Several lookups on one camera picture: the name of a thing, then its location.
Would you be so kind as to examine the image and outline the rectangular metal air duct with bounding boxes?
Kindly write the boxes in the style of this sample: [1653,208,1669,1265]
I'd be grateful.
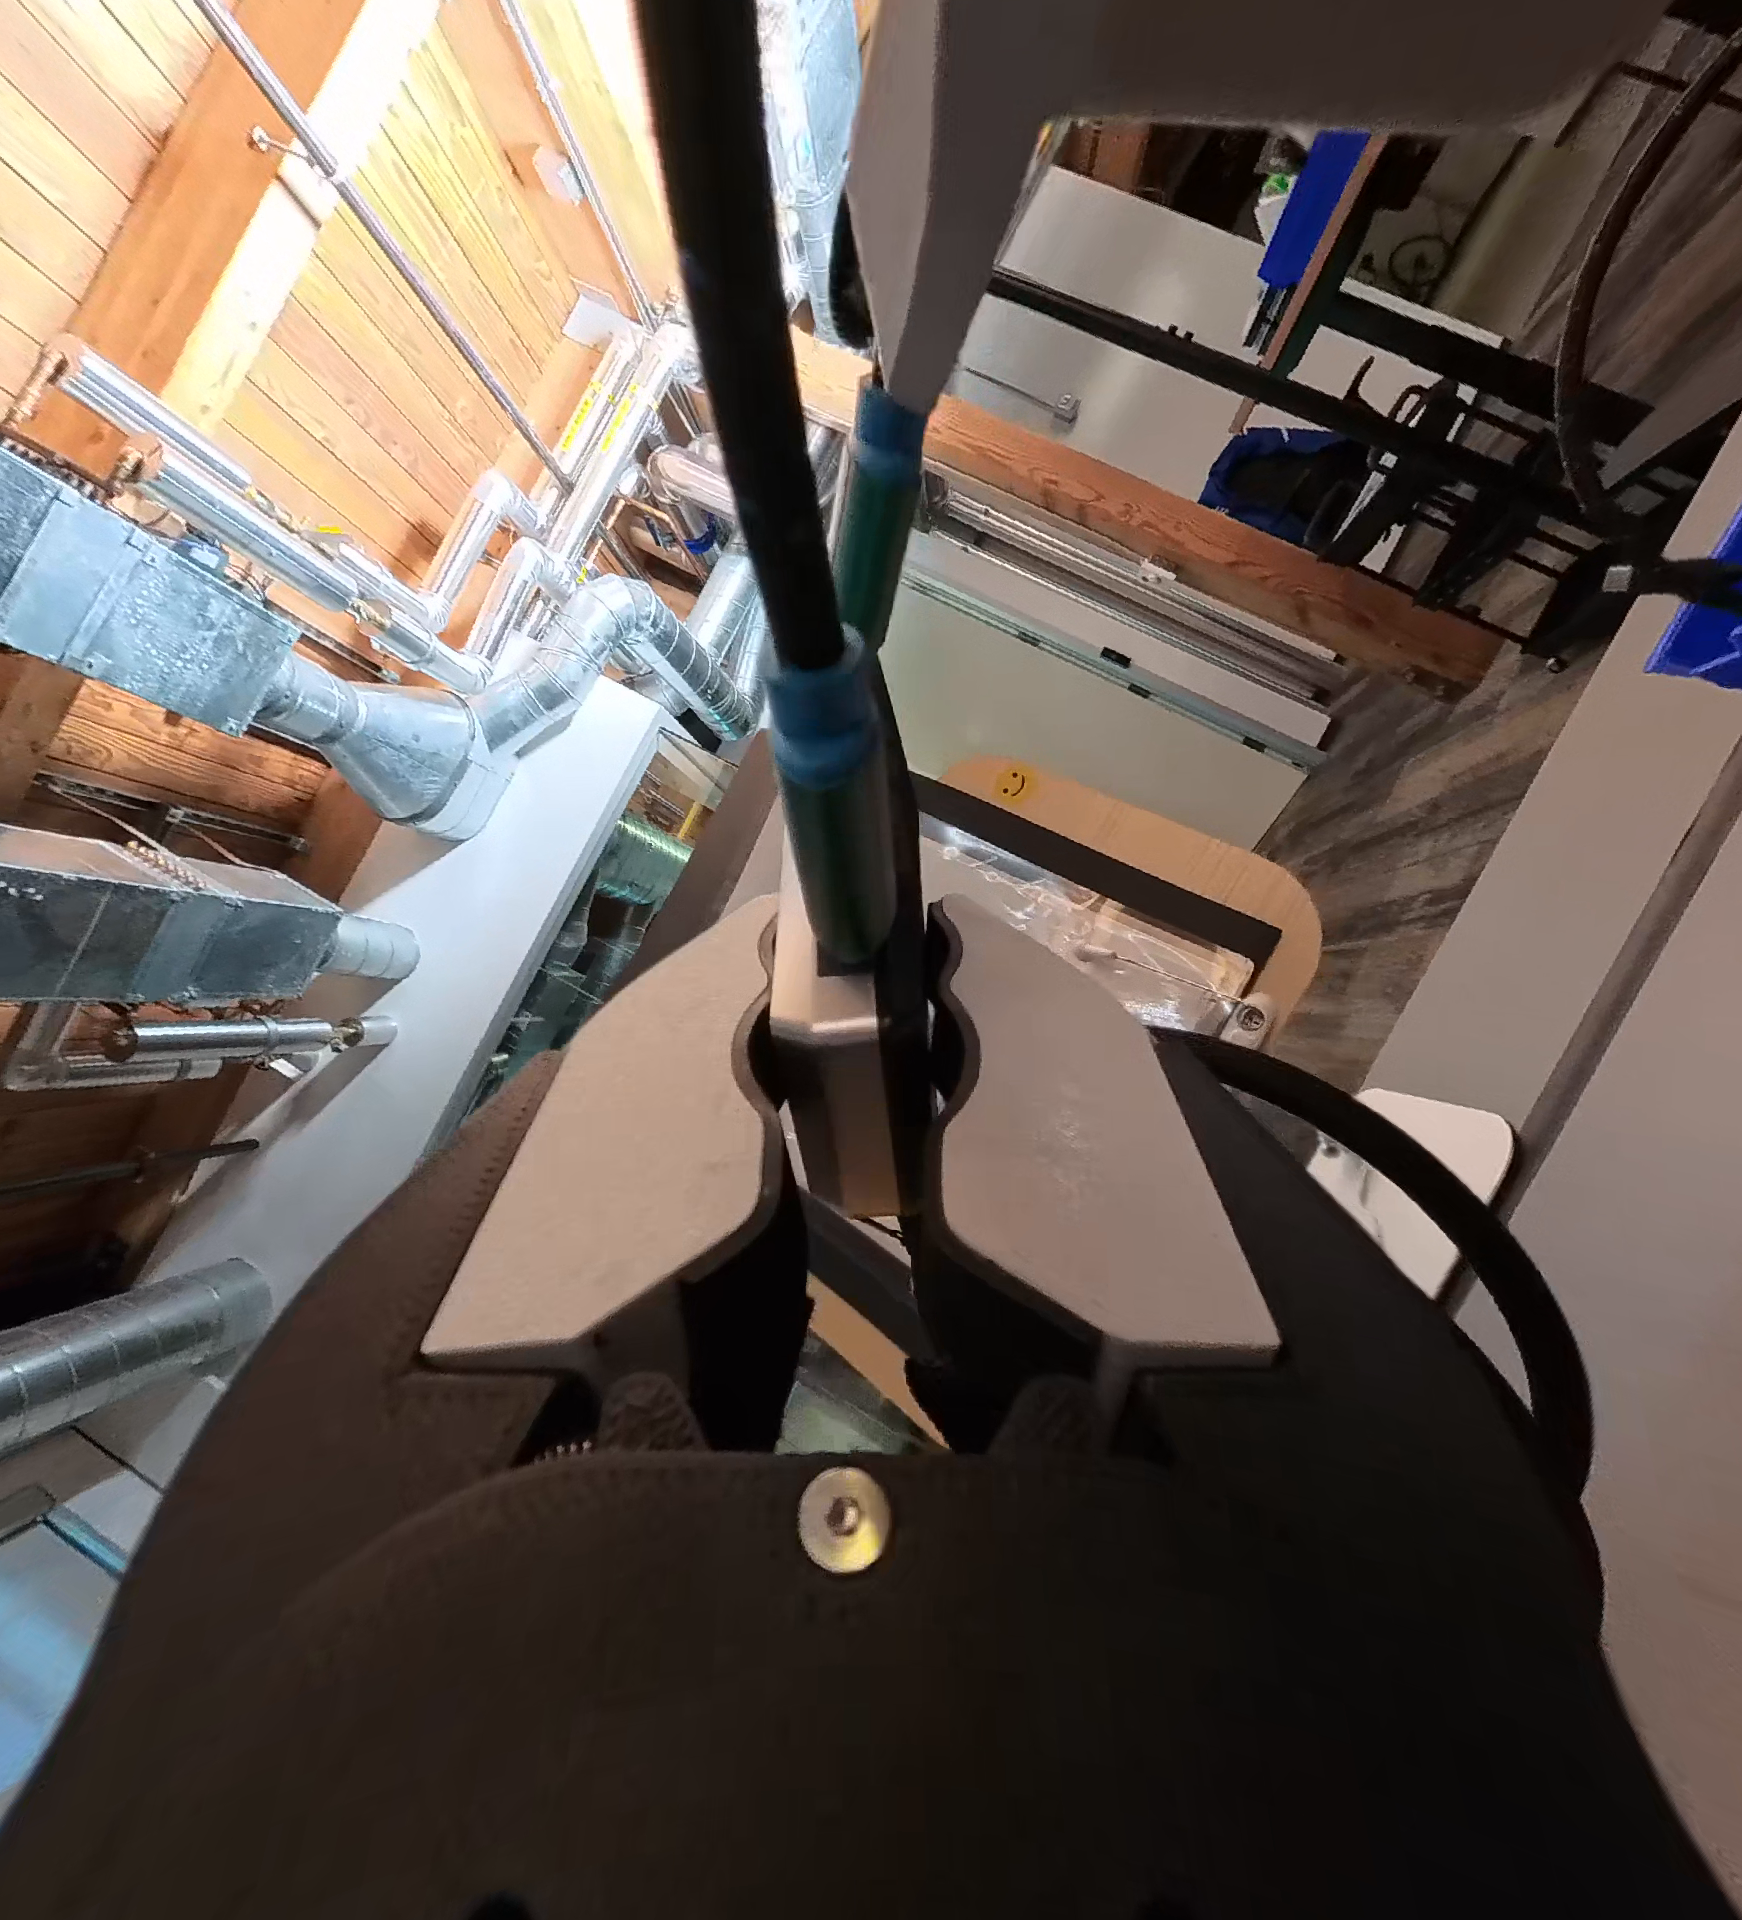
[0,807,423,1053]

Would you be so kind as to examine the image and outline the thin metal sprinkler pipe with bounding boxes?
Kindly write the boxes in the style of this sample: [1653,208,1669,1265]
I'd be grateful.
[196,0,580,482]

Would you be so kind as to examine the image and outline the silver insulated pipes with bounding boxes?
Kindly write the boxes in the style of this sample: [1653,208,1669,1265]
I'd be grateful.
[45,324,730,693]

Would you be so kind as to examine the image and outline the galvanized metal air duct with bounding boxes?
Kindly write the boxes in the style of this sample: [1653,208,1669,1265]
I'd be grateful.
[0,387,766,841]

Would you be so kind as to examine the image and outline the blue backpack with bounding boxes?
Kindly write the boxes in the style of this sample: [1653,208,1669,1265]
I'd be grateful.
[1200,423,1399,531]

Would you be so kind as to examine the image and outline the clear acrylic sign holder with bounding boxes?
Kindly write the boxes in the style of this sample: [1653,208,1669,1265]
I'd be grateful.
[930,834,1276,1043]

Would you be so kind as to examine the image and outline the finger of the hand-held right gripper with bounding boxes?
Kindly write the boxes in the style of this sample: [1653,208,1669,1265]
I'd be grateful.
[845,0,1669,406]

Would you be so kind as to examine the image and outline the black metal table frame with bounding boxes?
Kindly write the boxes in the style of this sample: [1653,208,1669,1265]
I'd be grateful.
[991,263,1683,664]

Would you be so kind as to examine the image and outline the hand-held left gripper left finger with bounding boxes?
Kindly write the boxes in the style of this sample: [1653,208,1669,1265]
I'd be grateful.
[418,899,789,1374]

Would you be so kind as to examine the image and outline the wooden sign board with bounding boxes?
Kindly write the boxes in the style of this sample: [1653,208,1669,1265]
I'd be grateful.
[907,756,1324,1053]

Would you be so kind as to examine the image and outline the white sliding door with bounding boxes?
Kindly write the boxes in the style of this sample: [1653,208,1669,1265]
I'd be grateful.
[870,515,1337,773]

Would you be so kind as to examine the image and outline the round spiral metal duct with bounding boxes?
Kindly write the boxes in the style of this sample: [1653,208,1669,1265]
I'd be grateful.
[0,1258,276,1491]

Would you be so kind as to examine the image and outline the white sign stand base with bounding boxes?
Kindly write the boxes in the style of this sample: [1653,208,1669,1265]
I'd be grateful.
[1291,1088,1519,1307]

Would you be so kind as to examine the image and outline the wooden beam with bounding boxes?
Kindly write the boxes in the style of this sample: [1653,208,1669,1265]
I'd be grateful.
[795,329,1501,698]

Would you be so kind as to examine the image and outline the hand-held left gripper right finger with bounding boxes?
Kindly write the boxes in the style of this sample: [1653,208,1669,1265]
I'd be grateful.
[922,893,1288,1370]

